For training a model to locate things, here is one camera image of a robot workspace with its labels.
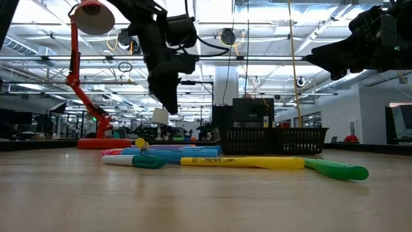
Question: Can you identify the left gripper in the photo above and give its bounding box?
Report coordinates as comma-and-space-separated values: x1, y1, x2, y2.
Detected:
141, 30, 200, 115

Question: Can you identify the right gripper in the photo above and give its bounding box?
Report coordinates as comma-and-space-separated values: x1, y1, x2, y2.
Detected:
304, 1, 403, 81

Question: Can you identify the purple highlighter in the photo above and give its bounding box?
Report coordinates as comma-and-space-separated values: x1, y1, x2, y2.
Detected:
130, 144, 197, 150

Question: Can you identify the yellow slim highlighter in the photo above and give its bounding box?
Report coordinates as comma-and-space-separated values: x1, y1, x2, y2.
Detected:
180, 155, 306, 171
135, 137, 151, 151

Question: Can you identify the blue Sharpie highlighter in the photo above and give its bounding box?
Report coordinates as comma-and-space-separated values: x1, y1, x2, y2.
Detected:
180, 144, 223, 155
120, 147, 219, 164

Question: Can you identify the white marker green cap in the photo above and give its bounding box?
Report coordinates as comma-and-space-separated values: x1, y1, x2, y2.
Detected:
101, 154, 167, 170

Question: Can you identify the white marker pink cap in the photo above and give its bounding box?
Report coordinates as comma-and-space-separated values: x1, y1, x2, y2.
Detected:
101, 148, 125, 157

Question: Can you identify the green slim highlighter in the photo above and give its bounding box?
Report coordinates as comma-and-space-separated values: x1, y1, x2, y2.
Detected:
303, 157, 370, 181

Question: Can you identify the white table lamp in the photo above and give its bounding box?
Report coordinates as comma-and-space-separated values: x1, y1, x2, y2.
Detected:
150, 108, 171, 142

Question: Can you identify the red desk lamp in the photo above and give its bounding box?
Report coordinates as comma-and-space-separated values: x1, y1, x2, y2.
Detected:
66, 0, 133, 150

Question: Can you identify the black mesh plastic basket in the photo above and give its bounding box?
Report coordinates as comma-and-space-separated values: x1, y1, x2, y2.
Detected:
270, 127, 330, 156
220, 126, 274, 155

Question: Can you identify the black equipment box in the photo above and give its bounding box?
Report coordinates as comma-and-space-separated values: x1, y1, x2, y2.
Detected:
211, 97, 275, 129

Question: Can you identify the black gantry frame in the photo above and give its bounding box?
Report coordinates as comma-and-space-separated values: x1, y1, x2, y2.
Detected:
162, 79, 215, 130

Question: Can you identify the grey ceiling duct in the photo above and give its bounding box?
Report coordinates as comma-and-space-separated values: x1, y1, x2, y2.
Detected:
317, 61, 400, 93

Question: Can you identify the black metal table frame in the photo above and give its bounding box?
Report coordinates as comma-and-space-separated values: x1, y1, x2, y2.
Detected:
0, 139, 412, 156

